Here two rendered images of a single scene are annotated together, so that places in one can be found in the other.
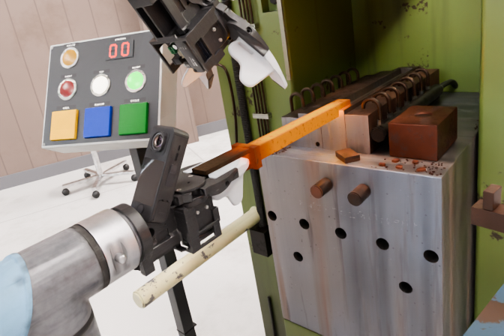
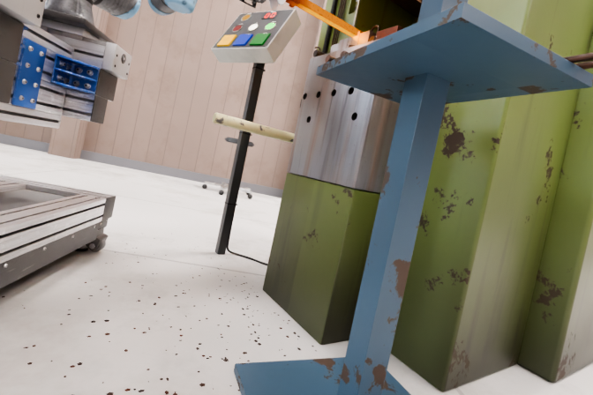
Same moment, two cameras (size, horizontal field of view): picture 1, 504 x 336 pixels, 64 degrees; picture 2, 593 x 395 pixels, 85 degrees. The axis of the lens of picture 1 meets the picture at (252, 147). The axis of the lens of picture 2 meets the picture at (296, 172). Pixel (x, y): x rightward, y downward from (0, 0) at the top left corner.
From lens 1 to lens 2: 87 cm
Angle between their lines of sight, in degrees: 22
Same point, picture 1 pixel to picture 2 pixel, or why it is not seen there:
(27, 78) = not seen: hidden behind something
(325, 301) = (312, 146)
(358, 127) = (364, 38)
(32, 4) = (244, 78)
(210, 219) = not seen: outside the picture
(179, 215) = not seen: outside the picture
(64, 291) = not seen: outside the picture
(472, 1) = not seen: hidden behind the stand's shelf
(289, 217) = (312, 93)
